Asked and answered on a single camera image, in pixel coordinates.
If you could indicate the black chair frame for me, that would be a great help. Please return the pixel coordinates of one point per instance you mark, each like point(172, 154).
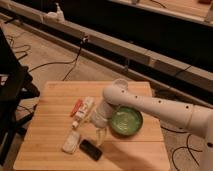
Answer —
point(17, 86)

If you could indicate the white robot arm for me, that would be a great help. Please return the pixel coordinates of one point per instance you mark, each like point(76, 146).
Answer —
point(194, 118)

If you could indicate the green bowl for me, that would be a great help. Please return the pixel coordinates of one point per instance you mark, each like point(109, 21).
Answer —
point(126, 121)

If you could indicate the white object on rail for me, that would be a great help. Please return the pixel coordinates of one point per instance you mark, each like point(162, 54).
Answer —
point(58, 15)

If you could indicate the white tube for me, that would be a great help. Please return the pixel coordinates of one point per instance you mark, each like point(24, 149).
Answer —
point(83, 111)

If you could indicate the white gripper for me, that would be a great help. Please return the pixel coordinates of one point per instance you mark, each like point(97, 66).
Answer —
point(99, 118)

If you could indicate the black eraser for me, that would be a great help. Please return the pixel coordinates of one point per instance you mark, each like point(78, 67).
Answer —
point(90, 149)

